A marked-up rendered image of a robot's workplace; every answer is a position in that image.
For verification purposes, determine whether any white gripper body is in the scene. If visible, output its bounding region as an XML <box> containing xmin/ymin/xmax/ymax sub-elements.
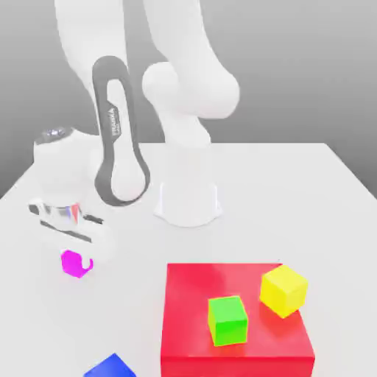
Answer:
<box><xmin>39</xmin><ymin>219</ymin><xmax>116</xmax><ymax>264</ymax></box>

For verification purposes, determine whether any small magenta cube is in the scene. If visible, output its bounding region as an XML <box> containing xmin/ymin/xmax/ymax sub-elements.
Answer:
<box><xmin>60</xmin><ymin>249</ymin><xmax>94</xmax><ymax>279</ymax></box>

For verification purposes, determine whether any small blue cube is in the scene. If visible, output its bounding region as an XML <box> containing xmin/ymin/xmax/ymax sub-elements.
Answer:
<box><xmin>82</xmin><ymin>352</ymin><xmax>138</xmax><ymax>377</ymax></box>

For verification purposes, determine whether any small green cube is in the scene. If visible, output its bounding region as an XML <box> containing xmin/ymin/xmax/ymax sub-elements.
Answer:
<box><xmin>207</xmin><ymin>295</ymin><xmax>249</xmax><ymax>348</ymax></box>

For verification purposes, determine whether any small yellow cube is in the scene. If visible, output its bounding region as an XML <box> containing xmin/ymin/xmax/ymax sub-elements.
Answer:
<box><xmin>258</xmin><ymin>264</ymin><xmax>309</xmax><ymax>320</ymax></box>

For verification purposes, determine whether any large red box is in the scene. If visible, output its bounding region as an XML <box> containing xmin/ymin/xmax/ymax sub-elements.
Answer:
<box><xmin>160</xmin><ymin>262</ymin><xmax>316</xmax><ymax>377</ymax></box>

